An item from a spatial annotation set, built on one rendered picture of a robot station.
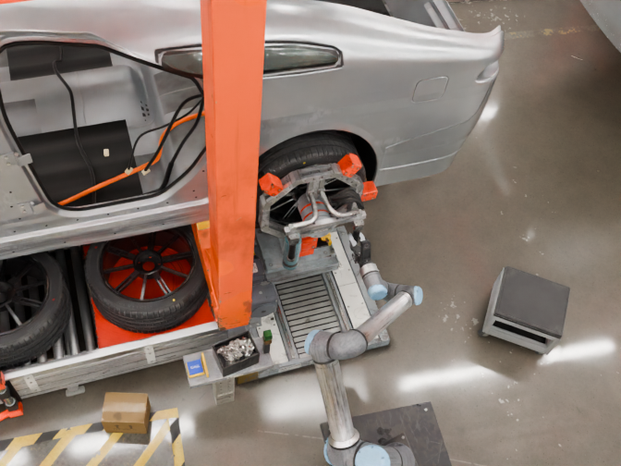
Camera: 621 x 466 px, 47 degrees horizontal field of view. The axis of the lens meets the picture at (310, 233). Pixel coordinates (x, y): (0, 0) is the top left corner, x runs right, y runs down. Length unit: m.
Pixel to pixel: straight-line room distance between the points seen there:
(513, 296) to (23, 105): 2.90
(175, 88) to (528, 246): 2.50
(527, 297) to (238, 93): 2.51
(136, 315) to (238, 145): 1.55
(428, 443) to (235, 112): 2.14
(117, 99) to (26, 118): 0.49
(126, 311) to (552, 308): 2.37
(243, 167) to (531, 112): 3.51
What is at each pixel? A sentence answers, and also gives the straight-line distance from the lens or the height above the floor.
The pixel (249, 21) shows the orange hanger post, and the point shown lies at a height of 2.48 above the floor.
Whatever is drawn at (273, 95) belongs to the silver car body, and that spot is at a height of 1.59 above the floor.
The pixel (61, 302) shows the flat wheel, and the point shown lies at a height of 0.49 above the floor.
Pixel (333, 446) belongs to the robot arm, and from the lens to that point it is 3.52.
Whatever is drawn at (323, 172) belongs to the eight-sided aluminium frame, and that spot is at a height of 1.12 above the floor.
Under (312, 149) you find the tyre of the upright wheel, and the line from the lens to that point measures 3.55.
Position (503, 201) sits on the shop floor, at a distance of 5.15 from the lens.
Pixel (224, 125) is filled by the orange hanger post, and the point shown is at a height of 2.06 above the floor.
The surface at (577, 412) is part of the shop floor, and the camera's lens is 4.55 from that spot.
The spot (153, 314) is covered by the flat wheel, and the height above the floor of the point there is 0.49.
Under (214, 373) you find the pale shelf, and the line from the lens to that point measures 3.71.
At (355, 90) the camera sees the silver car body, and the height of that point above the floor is 1.55.
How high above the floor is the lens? 3.88
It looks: 56 degrees down
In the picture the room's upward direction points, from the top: 9 degrees clockwise
